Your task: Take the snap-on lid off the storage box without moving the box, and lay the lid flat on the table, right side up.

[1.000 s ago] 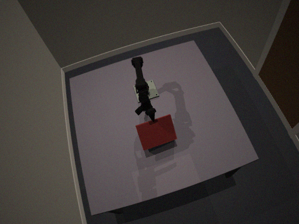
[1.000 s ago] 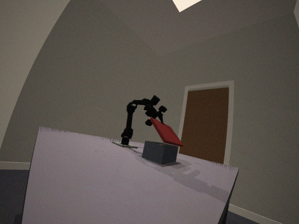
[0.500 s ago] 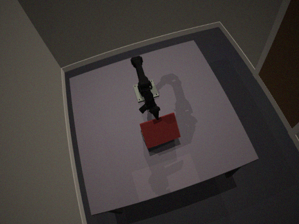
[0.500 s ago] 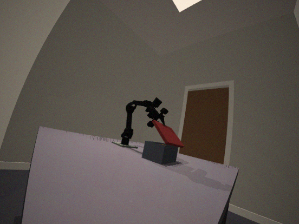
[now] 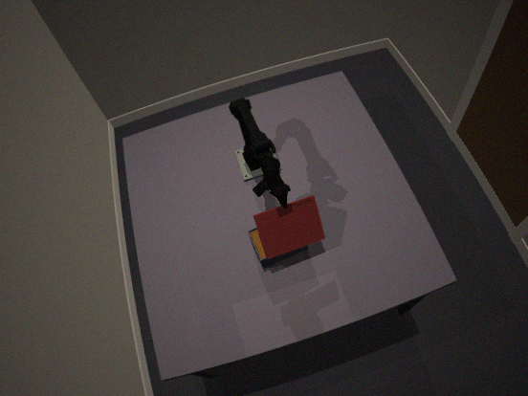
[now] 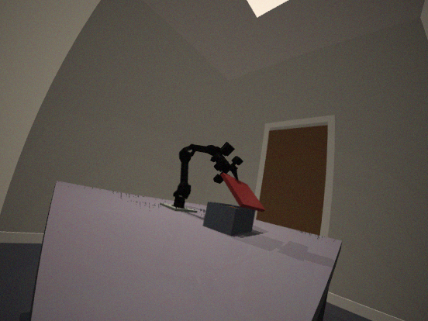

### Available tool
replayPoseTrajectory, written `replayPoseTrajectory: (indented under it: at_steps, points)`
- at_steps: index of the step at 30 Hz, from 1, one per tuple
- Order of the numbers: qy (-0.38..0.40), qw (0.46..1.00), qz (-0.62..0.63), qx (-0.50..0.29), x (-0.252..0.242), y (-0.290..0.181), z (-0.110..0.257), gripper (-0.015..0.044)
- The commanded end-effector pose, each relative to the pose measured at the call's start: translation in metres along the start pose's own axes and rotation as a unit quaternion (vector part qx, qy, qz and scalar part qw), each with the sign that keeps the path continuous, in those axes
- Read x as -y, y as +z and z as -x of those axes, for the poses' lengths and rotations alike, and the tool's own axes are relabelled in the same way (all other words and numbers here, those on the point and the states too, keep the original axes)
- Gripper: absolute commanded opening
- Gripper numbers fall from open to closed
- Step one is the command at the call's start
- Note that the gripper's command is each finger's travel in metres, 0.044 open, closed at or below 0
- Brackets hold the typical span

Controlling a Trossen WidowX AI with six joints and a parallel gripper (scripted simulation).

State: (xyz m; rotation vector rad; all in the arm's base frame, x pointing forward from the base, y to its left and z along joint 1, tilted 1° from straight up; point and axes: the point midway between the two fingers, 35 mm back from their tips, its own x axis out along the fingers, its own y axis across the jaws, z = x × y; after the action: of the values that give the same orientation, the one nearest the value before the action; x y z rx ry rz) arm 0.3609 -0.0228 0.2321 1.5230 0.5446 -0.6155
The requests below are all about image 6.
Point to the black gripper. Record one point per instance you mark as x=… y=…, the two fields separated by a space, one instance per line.
x=230 y=167

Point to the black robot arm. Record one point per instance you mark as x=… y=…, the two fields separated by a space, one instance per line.
x=185 y=156

